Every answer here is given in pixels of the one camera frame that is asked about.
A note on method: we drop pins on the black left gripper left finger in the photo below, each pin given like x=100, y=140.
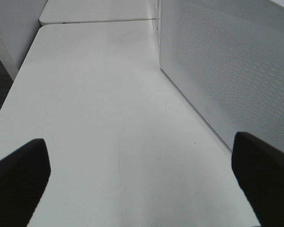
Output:
x=24, y=175

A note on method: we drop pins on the white microwave door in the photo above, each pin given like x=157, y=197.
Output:
x=227, y=58

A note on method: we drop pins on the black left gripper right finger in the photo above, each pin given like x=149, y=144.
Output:
x=259, y=170

